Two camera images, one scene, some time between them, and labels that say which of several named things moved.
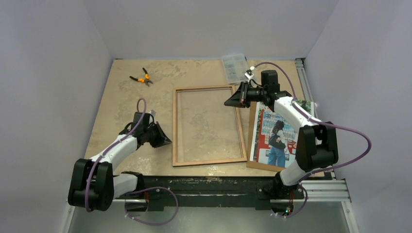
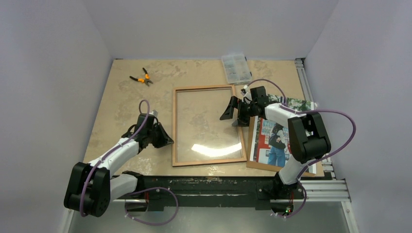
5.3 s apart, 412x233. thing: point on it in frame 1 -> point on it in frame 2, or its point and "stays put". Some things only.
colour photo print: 274,138 stays put
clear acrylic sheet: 207,129 stays put
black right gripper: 243,94 -> 241,111
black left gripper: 162,140 stays put
